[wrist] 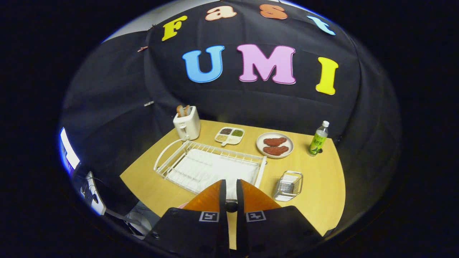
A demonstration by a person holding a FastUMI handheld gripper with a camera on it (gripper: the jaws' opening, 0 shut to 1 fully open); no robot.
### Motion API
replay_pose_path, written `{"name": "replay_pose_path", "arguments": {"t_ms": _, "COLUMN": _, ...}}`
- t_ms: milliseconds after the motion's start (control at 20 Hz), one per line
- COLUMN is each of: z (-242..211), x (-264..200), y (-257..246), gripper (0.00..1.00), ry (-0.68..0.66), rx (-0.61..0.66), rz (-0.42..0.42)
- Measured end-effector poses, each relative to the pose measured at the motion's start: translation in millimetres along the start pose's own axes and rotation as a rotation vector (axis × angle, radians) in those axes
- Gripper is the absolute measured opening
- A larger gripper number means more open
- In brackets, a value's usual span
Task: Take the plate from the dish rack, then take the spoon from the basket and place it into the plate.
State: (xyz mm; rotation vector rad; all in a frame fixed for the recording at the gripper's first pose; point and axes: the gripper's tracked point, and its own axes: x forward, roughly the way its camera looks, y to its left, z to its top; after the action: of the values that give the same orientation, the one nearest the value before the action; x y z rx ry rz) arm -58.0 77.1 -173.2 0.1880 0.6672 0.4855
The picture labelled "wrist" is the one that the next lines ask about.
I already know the white toaster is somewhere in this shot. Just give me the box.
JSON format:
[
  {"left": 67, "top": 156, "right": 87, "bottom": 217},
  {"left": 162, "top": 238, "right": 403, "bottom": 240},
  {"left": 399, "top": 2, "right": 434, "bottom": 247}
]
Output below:
[{"left": 173, "top": 106, "right": 201, "bottom": 141}]

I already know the white drain mat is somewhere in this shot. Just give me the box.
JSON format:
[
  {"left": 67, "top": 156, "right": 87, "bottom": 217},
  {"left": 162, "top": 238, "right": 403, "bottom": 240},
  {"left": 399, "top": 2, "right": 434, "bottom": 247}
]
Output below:
[{"left": 167, "top": 149, "right": 259, "bottom": 199}]

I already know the white divided condiment tray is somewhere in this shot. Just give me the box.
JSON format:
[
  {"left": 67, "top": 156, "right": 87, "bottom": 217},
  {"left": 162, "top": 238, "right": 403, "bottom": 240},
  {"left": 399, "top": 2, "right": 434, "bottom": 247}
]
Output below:
[{"left": 214, "top": 127, "right": 245, "bottom": 147}]

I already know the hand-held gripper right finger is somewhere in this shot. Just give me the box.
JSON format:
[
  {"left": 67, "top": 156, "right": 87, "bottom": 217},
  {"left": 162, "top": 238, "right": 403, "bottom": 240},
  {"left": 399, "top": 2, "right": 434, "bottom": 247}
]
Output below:
[{"left": 236, "top": 179, "right": 323, "bottom": 258}]

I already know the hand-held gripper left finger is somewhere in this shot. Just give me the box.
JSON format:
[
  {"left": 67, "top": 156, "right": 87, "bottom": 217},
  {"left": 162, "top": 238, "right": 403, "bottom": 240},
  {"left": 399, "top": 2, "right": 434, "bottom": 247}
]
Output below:
[{"left": 143, "top": 179, "right": 231, "bottom": 258}]

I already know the green drink bottle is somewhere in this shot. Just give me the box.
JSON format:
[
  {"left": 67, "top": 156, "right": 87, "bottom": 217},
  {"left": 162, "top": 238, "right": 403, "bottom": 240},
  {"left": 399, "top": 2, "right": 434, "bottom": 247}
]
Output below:
[{"left": 308, "top": 121, "right": 330, "bottom": 157}]

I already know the white device box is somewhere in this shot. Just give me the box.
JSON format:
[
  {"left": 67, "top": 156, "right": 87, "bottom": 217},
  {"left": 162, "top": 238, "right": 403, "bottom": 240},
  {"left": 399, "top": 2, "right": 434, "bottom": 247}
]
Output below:
[{"left": 84, "top": 171, "right": 107, "bottom": 215}]

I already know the white plate with meat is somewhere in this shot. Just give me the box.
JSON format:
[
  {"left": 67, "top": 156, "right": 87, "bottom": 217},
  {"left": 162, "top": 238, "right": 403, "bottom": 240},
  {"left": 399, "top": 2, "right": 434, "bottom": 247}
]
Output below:
[{"left": 256, "top": 132, "right": 294, "bottom": 159}]

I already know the black backdrop cloth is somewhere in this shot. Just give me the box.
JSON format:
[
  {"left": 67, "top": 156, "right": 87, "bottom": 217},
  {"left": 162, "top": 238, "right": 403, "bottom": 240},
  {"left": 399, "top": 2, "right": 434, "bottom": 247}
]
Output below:
[{"left": 59, "top": 0, "right": 402, "bottom": 230}]

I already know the white wire dish rack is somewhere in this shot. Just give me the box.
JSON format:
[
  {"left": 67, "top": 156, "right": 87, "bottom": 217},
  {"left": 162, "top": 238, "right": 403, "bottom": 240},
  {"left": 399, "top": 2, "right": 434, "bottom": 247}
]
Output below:
[{"left": 153, "top": 140, "right": 268, "bottom": 199}]

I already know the silver wire basket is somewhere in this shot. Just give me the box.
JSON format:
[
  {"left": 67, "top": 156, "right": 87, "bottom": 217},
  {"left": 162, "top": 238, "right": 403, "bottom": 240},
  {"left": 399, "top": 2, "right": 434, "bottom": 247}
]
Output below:
[{"left": 273, "top": 170, "right": 304, "bottom": 202}]

